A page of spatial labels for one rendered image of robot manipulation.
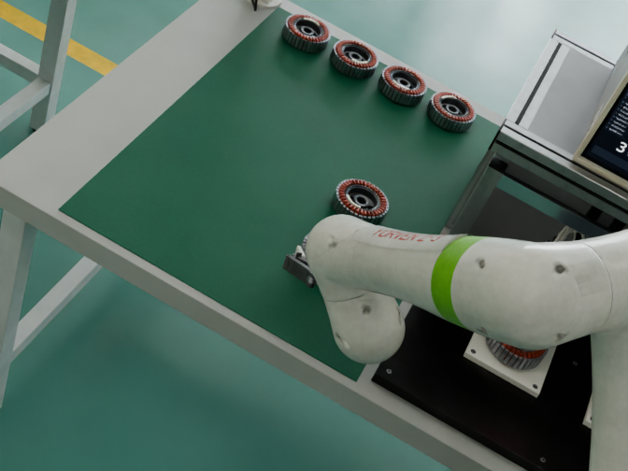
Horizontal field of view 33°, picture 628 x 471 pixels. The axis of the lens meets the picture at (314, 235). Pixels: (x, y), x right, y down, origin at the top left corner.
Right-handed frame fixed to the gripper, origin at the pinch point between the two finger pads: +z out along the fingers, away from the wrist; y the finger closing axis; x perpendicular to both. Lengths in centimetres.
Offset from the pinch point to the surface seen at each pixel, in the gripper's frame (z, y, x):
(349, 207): 15.8, 3.8, 7.8
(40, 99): 120, -65, -3
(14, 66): 128, -75, 3
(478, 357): -11.0, 28.1, -8.0
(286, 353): -13.9, -6.6, -14.1
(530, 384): -14.1, 37.9, -9.8
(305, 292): -1.3, -3.8, -6.1
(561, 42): 23, 37, 50
